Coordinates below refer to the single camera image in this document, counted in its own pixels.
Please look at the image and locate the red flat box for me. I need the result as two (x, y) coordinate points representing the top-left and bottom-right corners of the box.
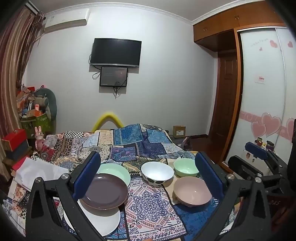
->
(12, 156), (32, 172)

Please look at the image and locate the small black wall monitor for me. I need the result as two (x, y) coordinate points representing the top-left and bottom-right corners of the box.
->
(99, 66), (129, 88)

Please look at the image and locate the wooden wardrobe cabinet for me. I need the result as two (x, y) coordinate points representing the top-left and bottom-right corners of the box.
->
(193, 8), (285, 52)

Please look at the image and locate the dark grey box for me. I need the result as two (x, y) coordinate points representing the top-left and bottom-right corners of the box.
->
(7, 140), (29, 161)

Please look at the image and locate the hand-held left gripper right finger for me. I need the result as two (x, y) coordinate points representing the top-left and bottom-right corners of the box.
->
(195, 151), (272, 241)

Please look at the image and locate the pink bunny toy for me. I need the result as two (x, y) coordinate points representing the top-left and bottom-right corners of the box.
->
(34, 126), (45, 150)

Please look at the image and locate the white air conditioner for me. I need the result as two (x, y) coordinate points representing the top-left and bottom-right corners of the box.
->
(44, 9), (90, 35)

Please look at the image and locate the yellow foam tube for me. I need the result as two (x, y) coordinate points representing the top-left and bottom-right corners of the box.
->
(92, 112), (124, 133)

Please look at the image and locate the brown wooden door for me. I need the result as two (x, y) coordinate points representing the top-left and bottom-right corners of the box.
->
(209, 52), (239, 139)

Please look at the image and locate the green bowl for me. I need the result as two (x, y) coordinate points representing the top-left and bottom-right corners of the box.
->
(173, 158), (199, 178)

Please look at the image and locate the white heart-print sliding door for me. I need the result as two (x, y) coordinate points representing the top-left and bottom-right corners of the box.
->
(225, 27), (296, 163)

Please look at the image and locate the black wall television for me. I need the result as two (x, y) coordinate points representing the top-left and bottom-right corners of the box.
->
(90, 38), (142, 68)

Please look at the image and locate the cardboard box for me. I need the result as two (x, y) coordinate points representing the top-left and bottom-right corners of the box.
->
(173, 125), (186, 139)

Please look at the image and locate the purple plate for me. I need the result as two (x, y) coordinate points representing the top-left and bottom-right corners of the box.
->
(80, 173), (129, 210)

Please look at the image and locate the white plate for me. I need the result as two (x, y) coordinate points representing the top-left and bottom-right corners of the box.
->
(63, 198), (121, 237)

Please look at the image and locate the pink bowl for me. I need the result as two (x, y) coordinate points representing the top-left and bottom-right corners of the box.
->
(173, 176), (213, 207)

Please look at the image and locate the white folded cloth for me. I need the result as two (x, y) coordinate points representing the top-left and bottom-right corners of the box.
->
(14, 158), (70, 192)

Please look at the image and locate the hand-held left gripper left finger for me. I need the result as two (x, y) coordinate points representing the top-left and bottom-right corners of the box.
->
(25, 151), (104, 241)

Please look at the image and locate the green plate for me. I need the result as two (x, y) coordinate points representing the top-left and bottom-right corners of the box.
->
(96, 163), (131, 187)

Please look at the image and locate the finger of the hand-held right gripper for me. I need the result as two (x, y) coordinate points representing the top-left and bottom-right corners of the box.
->
(245, 141), (287, 169)
(228, 155), (262, 181)

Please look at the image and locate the striped brown curtain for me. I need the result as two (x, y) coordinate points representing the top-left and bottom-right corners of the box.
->
(0, 5), (46, 144)

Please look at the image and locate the patchwork printed blanket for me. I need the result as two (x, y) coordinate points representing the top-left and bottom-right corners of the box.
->
(7, 123), (234, 241)

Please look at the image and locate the white bowl with dark dots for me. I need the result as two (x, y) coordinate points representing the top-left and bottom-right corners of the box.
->
(141, 161), (174, 185)

